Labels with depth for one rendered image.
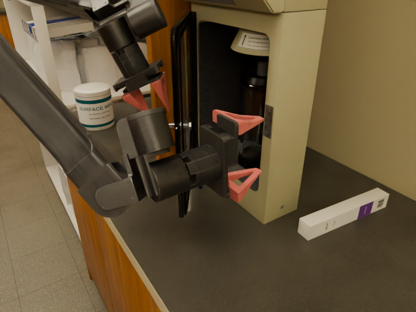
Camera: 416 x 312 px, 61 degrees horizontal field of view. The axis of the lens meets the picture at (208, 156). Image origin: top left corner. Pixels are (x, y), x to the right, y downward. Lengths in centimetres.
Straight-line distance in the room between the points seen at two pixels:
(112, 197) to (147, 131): 10
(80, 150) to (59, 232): 197
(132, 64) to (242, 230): 44
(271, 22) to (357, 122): 54
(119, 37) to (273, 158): 40
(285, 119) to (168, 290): 41
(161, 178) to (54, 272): 176
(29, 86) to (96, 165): 14
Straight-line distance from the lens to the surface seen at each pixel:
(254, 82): 83
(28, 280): 222
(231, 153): 51
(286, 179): 84
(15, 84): 55
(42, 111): 53
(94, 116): 136
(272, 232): 84
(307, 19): 72
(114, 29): 71
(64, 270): 219
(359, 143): 115
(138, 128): 48
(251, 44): 78
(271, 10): 66
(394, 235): 93
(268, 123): 74
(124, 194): 48
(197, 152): 51
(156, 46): 95
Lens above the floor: 148
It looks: 28 degrees down
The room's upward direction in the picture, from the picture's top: straight up
